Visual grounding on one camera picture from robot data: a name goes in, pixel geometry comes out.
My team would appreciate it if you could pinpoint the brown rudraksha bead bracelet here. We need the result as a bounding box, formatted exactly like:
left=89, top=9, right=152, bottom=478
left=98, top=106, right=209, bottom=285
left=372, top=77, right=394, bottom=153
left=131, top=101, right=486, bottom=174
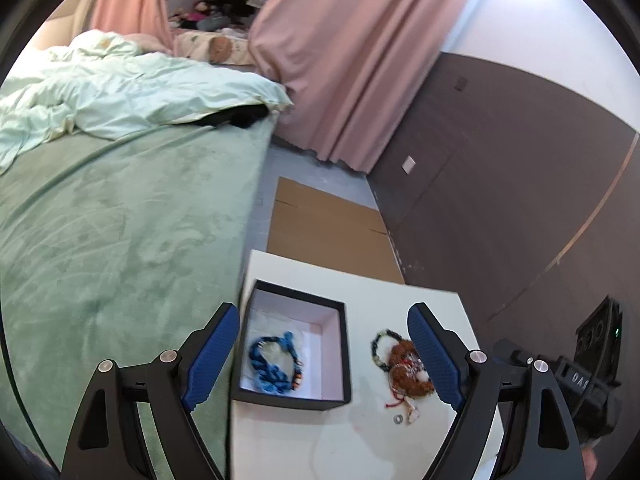
left=386, top=338, right=436, bottom=397

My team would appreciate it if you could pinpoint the red string bracelet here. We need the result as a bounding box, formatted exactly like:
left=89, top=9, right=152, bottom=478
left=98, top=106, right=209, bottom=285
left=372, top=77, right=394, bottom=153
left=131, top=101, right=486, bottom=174
left=383, top=353, right=426, bottom=425

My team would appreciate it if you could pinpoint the dark beaded bracelet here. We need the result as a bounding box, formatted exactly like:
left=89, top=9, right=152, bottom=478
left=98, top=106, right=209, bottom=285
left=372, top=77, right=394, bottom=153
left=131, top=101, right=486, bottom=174
left=370, top=328, right=407, bottom=373

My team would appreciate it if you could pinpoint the black square jewelry box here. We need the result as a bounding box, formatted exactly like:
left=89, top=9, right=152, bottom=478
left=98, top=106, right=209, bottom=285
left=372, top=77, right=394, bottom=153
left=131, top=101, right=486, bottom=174
left=231, top=280, right=352, bottom=412

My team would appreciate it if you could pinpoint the person's right hand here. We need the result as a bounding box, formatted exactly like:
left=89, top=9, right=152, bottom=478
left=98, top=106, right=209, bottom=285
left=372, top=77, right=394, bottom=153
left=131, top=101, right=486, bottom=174
left=580, top=439, right=601, bottom=480

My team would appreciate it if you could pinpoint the white side table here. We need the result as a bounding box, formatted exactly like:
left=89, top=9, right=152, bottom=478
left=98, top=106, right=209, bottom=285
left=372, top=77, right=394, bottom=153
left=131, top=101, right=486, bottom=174
left=229, top=250, right=477, bottom=479

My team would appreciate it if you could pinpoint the green velvet bed cover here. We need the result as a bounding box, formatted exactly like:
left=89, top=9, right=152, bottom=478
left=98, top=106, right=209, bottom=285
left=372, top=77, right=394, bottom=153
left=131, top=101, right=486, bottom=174
left=1, top=116, right=277, bottom=479

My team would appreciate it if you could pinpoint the flattened brown cardboard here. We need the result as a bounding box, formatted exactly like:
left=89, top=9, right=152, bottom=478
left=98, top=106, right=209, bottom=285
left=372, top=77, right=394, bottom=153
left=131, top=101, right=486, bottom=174
left=267, top=178, right=405, bottom=284

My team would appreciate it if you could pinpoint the pale green duvet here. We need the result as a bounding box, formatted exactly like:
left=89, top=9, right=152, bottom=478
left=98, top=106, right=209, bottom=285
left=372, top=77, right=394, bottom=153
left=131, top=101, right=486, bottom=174
left=1, top=29, right=292, bottom=171

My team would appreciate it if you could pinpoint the bear print pillow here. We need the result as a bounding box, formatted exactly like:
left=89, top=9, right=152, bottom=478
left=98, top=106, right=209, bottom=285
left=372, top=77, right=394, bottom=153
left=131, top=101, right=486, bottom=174
left=174, top=30, right=255, bottom=66

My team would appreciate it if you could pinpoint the pink curtain right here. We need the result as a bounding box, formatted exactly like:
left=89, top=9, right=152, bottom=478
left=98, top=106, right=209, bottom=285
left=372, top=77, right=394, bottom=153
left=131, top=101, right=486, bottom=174
left=248, top=0, right=469, bottom=172

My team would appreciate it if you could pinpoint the pink curtain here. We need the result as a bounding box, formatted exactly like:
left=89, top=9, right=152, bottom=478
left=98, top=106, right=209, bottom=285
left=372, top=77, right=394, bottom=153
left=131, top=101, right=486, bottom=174
left=91, top=0, right=174, bottom=53
left=248, top=0, right=469, bottom=172

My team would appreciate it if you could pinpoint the pink curtain left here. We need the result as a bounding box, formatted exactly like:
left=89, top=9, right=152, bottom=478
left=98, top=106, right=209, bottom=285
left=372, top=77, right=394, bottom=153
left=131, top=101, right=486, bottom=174
left=91, top=0, right=174, bottom=53

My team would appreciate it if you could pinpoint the blue braided bracelet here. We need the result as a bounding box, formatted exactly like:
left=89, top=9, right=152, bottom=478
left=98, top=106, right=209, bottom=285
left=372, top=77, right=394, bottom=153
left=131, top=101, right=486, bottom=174
left=247, top=330, right=305, bottom=394

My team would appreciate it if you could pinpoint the white wall socket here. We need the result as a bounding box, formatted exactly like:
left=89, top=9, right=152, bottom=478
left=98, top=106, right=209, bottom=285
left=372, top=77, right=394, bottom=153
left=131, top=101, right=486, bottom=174
left=401, top=156, right=416, bottom=174

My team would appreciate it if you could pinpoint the dark wall switch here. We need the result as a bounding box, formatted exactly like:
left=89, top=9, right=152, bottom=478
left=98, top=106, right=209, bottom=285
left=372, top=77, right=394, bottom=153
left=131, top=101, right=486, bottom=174
left=454, top=77, right=468, bottom=91

